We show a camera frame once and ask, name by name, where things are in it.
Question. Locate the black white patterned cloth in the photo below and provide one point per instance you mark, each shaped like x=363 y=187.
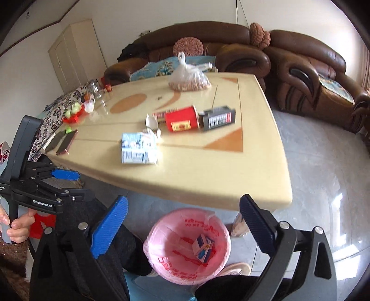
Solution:
x=55 y=115

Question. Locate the long brown leather sofa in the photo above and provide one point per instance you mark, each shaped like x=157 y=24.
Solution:
x=231 y=37

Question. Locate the small pink round cushion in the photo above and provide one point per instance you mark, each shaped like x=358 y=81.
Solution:
x=267 y=40
x=256 y=33

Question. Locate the bin with pink bag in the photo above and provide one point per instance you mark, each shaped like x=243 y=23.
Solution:
x=173 y=260

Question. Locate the glass jar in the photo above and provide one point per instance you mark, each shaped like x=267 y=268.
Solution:
x=94 y=89

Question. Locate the light pink shoe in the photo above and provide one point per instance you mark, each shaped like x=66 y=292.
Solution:
x=237 y=268

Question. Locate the gold snack wrapper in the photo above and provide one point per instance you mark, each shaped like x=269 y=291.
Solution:
x=162 y=113

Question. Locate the crumpled white plastic wrapper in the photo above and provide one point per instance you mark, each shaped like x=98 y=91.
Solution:
x=89 y=106

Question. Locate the pink curtain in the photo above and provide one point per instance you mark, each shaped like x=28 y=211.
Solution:
x=364 y=78

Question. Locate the small blue white box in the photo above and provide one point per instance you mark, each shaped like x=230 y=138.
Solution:
x=203 y=247

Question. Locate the light blue stool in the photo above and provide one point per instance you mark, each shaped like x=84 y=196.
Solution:
x=162 y=291

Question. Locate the patterned seat cushion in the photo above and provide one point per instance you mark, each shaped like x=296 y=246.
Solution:
x=335 y=86

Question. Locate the red paper cup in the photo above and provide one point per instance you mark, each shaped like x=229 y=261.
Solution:
x=179 y=118

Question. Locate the person's left hand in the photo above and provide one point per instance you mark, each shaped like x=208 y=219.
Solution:
x=18 y=228

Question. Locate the black clothing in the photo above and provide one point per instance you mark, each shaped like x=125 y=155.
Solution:
x=130 y=51

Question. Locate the light green plastic piece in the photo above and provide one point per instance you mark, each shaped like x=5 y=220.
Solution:
x=72 y=110
x=68 y=130

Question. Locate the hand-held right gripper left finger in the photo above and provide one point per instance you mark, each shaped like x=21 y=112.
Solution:
x=109 y=225

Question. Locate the dark smartphone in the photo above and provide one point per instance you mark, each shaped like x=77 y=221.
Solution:
x=55 y=142

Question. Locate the person's left forearm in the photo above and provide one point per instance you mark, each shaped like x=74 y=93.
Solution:
x=11 y=266

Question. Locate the clear bag of peanuts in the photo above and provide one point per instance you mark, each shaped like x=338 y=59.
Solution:
x=189 y=81

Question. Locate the person's black trousers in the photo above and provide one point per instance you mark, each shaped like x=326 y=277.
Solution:
x=130 y=249

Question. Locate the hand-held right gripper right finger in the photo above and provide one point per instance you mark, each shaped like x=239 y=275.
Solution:
x=257 y=222

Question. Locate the red plastic tray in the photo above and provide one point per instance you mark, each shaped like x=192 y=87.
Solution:
x=75 y=117

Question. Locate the blue white milk carton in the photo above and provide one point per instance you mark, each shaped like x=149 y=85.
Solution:
x=137 y=150

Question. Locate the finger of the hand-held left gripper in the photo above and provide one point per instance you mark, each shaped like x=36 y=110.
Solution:
x=65 y=175
x=75 y=196

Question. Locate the black smartphone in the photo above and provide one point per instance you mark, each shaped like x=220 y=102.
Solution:
x=67 y=143

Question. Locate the blue floral cloth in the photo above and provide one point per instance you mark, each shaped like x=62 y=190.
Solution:
x=162 y=68

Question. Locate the cream wardrobe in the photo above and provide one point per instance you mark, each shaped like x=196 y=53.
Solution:
x=75 y=55

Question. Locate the white tissue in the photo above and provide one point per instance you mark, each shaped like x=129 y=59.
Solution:
x=151 y=123

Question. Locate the large pink round cushion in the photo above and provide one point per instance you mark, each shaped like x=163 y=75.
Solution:
x=188 y=46

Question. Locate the red plastic stool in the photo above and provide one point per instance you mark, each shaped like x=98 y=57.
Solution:
x=43 y=228

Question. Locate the brown leather armchair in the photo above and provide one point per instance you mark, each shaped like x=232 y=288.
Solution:
x=306 y=58

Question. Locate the black radio with antenna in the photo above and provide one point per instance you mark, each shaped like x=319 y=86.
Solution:
x=216 y=118

